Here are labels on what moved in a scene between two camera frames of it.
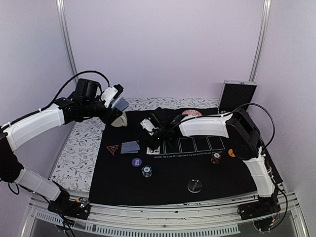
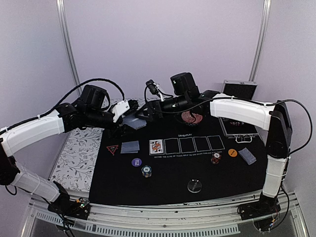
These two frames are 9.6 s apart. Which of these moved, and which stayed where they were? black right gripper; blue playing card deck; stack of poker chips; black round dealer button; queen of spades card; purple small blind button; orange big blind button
Moved: blue playing card deck; queen of spades card; black right gripper
Stayed: purple small blind button; stack of poker chips; orange big blind button; black round dealer button
